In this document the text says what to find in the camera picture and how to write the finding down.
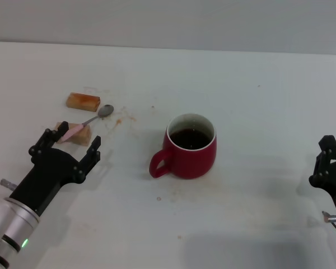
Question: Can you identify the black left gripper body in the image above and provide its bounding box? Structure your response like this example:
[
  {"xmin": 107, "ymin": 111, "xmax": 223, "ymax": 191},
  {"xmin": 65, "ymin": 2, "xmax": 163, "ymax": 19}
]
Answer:
[{"xmin": 8, "ymin": 148, "xmax": 81, "ymax": 216}]

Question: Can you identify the pink-handled metal spoon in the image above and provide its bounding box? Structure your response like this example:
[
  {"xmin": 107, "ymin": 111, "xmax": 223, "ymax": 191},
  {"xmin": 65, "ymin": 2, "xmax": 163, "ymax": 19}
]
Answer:
[{"xmin": 62, "ymin": 104, "xmax": 115, "ymax": 141}]

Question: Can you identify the red ceramic cup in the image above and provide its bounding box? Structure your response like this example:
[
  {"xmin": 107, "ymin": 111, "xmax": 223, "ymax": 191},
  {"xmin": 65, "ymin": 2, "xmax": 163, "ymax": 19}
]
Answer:
[{"xmin": 148, "ymin": 113, "xmax": 217, "ymax": 180}]

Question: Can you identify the plain wooden block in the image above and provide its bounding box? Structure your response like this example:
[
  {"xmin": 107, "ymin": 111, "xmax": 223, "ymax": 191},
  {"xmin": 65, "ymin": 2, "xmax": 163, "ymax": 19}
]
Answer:
[{"xmin": 55, "ymin": 121, "xmax": 92, "ymax": 147}]

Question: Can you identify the left gripper metal plug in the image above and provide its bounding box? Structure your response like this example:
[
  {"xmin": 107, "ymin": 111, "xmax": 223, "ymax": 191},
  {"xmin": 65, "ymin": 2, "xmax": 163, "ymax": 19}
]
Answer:
[{"xmin": 0, "ymin": 179, "xmax": 17, "ymax": 192}]

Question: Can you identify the orange-stained wooden block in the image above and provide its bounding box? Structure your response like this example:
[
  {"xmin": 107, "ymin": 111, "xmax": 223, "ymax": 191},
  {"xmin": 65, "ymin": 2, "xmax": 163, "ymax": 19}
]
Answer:
[{"xmin": 65, "ymin": 92, "xmax": 101, "ymax": 113}]

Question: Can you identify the dark coffee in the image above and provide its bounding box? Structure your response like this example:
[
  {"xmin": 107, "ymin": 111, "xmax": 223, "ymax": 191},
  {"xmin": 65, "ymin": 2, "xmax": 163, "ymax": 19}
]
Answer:
[{"xmin": 169, "ymin": 128, "xmax": 213, "ymax": 151}]

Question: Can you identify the right gripper cable with plug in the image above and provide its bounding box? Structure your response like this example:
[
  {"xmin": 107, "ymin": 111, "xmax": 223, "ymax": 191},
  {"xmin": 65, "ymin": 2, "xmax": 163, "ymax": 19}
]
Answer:
[{"xmin": 321, "ymin": 211, "xmax": 336, "ymax": 247}]

